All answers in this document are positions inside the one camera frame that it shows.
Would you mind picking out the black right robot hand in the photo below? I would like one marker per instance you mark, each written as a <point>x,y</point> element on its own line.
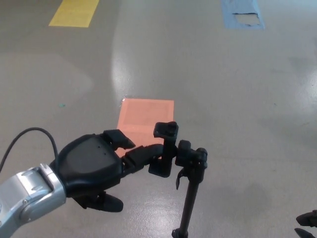
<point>308,220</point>

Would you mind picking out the torn blue floor mat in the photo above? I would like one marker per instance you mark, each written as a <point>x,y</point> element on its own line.
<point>231,7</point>

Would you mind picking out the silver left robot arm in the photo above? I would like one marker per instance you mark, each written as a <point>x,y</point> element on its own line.
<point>24,196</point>

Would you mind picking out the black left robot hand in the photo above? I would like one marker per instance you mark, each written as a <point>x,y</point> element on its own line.
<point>91,161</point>

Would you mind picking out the yellow floor mat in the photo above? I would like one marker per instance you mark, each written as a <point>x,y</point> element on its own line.
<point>74,12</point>

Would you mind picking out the black phone stand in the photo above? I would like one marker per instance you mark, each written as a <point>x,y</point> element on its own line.
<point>190,173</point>

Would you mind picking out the orange floor mat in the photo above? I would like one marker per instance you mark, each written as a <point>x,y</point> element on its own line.
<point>146,114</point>

